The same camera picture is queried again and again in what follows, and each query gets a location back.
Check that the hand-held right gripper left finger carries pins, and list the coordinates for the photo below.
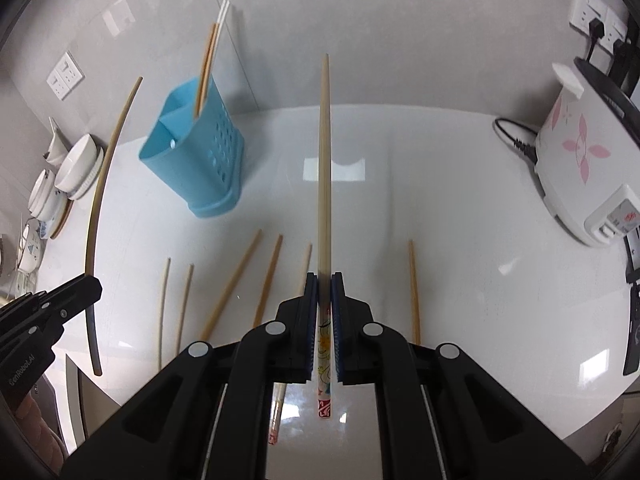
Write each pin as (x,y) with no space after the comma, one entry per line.
(313,306)

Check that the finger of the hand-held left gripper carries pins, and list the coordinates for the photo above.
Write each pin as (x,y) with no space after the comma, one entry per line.
(75,294)

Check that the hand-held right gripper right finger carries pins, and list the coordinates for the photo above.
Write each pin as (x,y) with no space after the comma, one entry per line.
(336,310)

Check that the long chopstick with dark end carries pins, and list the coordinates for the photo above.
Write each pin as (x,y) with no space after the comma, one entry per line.
(106,170)

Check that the pale chopstick with patterned end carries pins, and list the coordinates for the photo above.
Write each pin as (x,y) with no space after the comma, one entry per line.
(325,170)

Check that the blue plastic utensil holder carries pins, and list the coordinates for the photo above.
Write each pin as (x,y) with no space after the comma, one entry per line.
(200,160)

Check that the person's left hand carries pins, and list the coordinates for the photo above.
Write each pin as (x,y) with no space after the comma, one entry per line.
(35,425)

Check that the white bowl with blue print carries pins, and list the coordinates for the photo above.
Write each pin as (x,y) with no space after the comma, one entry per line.
(45,200)
(30,247)

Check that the wooden board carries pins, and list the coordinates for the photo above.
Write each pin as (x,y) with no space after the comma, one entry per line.
(62,222)

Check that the white ribbed dish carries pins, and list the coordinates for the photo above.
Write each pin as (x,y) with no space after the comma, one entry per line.
(93,180)

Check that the plain white bowl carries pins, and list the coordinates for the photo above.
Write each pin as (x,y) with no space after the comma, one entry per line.
(75,160)

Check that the white ceramic pitcher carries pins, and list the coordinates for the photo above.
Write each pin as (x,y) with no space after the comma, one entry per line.
(54,145)

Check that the white flowered rice cooker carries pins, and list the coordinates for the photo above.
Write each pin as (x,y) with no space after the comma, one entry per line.
(575,160)

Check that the black flat device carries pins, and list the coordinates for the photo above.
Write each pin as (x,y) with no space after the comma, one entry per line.
(632,330)

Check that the black power plug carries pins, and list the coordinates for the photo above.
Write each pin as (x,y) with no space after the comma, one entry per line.
(622,49)
(596,27)

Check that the white wall socket with plugs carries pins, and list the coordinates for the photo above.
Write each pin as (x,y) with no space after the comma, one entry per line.
(585,2)

